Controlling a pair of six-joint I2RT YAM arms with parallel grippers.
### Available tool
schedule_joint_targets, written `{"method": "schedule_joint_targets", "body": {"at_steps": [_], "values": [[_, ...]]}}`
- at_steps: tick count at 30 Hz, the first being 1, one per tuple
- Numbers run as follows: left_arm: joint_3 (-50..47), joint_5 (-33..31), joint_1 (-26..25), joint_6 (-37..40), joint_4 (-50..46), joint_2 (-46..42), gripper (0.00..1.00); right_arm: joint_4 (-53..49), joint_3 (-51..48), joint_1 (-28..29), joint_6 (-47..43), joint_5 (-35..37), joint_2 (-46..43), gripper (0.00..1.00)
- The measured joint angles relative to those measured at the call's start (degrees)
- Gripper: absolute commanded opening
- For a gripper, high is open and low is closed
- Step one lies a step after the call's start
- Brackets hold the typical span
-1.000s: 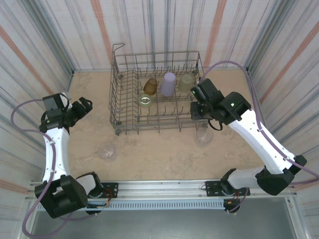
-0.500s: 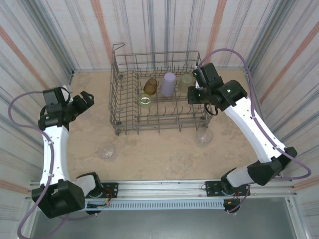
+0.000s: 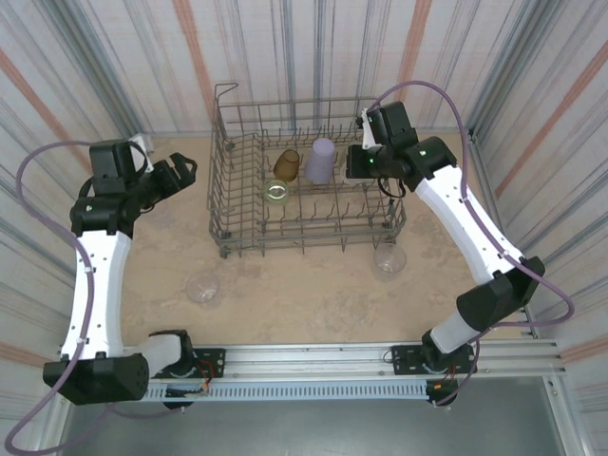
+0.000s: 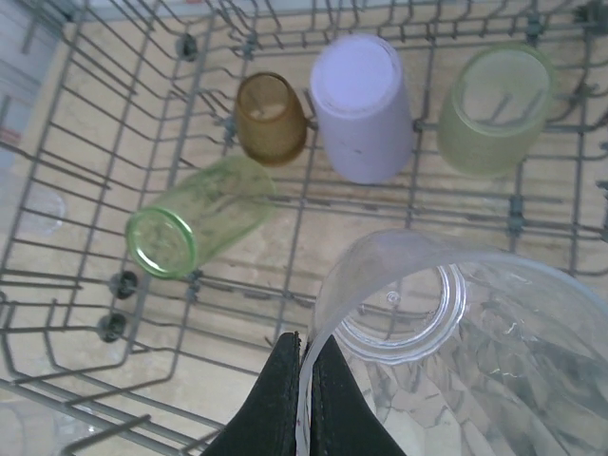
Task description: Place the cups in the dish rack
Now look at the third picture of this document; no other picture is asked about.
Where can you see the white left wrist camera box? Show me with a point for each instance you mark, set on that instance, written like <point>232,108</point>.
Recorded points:
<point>142,152</point>

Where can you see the lilac plastic cup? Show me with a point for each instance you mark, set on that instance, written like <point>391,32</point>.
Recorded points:
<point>320,161</point>

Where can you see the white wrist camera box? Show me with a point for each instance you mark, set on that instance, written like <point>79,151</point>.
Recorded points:
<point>366,130</point>
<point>142,152</point>

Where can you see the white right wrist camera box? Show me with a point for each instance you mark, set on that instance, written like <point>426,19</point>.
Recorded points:
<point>366,130</point>

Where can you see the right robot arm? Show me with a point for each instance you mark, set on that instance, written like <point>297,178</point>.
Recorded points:
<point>456,214</point>

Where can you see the aluminium mounting rail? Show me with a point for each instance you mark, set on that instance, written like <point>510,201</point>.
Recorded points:
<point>309,354</point>

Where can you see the green transparent glass cup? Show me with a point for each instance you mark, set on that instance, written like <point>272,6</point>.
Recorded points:
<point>276,192</point>

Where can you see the amber textured cup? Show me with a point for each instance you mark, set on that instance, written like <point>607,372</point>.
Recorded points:
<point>286,167</point>

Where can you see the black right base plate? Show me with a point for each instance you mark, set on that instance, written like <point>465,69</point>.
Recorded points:
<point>404,356</point>

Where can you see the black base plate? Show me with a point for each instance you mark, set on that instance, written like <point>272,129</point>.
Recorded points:
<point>214,356</point>
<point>404,356</point>

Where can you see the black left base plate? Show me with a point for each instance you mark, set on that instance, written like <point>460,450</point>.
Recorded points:
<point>214,356</point>

